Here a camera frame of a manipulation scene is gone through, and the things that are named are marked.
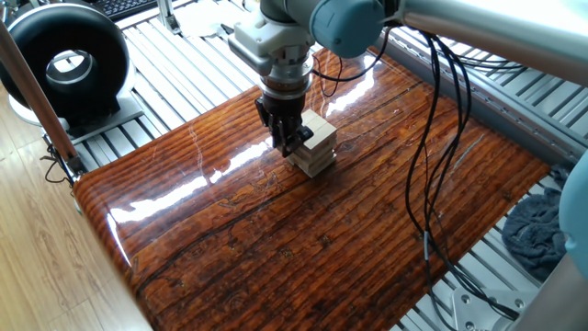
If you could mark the wooden Jenga block tower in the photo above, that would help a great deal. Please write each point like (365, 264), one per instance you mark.
(321, 151)

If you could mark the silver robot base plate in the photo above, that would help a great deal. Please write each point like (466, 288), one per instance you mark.
(468, 317)

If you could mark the grey aluminium side beam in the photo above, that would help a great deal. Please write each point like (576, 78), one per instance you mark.
(505, 117)

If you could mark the white plastic sheet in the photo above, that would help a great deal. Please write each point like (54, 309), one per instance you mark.
(202, 18)

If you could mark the aluminium frame post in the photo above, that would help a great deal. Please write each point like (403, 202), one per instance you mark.
(167, 16)

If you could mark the brown wooden pole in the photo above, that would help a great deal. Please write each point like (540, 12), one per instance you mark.
(33, 92)

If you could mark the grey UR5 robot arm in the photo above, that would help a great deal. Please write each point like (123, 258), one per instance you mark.
(482, 32)

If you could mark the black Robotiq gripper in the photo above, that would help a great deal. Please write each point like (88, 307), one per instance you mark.
(282, 112)

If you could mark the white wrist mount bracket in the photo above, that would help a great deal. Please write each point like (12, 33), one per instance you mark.
(257, 37)

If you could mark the black keyboard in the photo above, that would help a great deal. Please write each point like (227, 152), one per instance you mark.
(124, 7)

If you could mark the grey crumpled towel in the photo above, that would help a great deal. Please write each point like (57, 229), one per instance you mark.
(533, 234)

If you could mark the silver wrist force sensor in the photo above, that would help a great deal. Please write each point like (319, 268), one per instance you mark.
(287, 76)

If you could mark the wood grain table cover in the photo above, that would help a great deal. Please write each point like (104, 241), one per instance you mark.
(275, 253)

